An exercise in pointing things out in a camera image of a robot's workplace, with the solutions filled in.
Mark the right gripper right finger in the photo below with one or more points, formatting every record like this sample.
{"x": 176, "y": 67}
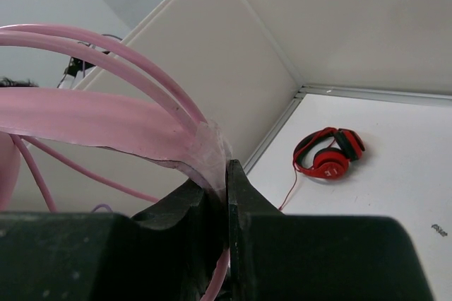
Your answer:
{"x": 274, "y": 256}

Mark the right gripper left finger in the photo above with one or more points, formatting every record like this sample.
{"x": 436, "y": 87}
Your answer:
{"x": 165, "y": 252}

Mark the pink headphones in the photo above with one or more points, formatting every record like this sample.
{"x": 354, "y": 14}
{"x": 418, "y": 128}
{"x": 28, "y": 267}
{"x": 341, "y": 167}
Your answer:
{"x": 167, "y": 128}

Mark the red headphones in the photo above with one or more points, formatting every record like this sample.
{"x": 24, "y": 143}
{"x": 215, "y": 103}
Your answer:
{"x": 329, "y": 163}

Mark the aluminium rail frame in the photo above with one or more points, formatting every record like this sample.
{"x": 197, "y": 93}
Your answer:
{"x": 342, "y": 96}

